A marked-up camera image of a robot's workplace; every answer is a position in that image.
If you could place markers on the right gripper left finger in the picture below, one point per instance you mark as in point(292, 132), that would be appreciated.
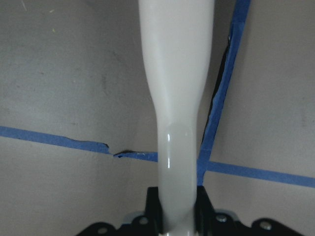
point(147, 223)

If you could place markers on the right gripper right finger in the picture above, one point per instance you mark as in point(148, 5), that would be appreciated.
point(210, 222)

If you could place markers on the white hand brush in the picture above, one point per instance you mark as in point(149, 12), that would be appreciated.
point(176, 39)

